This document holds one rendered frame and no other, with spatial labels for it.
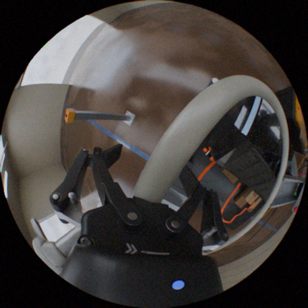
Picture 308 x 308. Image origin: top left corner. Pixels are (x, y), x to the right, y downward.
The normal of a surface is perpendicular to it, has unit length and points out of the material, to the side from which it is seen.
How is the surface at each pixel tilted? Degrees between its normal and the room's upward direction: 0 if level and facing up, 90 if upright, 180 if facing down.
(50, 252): 98
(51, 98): 90
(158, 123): 0
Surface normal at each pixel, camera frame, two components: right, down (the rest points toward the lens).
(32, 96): 0.83, 0.50
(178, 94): -0.40, 0.22
